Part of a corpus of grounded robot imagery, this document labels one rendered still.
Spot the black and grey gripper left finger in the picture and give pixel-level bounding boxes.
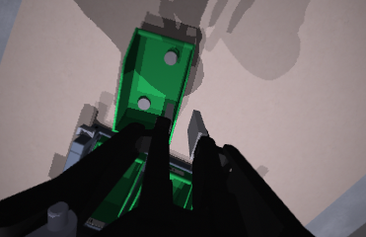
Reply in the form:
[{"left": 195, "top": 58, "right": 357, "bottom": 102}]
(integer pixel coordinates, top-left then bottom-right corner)
[{"left": 0, "top": 104, "right": 177, "bottom": 237}]

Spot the dark grey metal shelf rack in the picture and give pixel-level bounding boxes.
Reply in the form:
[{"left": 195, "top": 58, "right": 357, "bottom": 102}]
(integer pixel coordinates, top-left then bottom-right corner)
[{"left": 62, "top": 123, "right": 192, "bottom": 231}]

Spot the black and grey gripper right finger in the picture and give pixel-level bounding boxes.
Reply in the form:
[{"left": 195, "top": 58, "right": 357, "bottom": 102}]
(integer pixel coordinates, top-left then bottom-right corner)
[{"left": 187, "top": 110, "right": 316, "bottom": 237}]

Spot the black tool case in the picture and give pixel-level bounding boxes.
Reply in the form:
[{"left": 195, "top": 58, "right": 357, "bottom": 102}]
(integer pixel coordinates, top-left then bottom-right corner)
[{"left": 76, "top": 225, "right": 98, "bottom": 237}]

